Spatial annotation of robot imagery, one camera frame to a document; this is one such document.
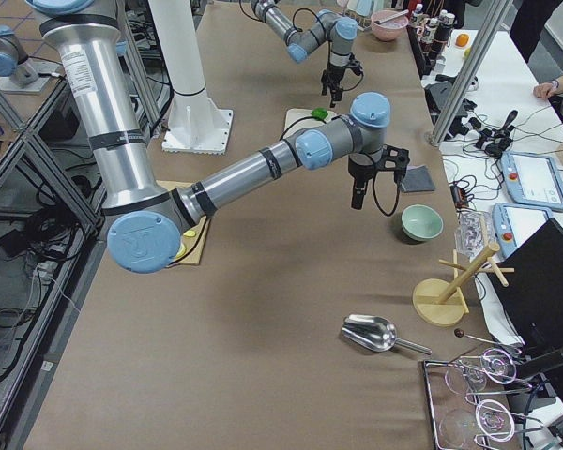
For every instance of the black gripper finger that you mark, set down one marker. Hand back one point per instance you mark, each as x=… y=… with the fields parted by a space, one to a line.
x=359 y=191
x=335 y=93

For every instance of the green lime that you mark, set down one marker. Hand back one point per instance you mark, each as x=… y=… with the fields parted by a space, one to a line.
x=319 y=114

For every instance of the beige tray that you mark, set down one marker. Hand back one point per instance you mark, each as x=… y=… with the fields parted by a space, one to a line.
x=299 y=118

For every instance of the black metal glass tray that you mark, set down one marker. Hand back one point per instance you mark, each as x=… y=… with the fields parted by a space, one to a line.
x=480 y=402

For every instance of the grey folded cloth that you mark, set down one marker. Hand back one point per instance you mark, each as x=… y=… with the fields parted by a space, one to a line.
x=417 y=179

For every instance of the mint green bowl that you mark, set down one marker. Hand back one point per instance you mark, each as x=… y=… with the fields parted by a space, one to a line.
x=421 y=222

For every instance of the pink bowl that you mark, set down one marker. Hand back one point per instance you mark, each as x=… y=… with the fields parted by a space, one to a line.
x=387 y=25

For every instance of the orange fruit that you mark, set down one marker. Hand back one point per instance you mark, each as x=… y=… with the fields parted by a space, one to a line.
x=461 y=40

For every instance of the wooden mug tree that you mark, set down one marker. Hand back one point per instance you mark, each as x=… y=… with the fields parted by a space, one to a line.
x=441 y=303

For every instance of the metal scoop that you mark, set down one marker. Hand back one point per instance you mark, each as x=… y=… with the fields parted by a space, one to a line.
x=377 y=334

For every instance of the blue teach pendant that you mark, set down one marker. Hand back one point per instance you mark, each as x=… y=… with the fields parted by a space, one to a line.
x=532 y=179
x=515 y=223

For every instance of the wooden cutting board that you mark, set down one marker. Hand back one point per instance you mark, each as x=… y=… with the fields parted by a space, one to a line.
x=195 y=245

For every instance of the black monitor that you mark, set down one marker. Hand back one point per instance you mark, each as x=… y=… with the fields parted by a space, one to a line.
x=534 y=299

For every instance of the aluminium frame post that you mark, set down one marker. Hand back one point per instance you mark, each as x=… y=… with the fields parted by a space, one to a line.
x=481 y=44

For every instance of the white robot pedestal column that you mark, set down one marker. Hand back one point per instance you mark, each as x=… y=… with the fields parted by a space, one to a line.
x=195 y=123

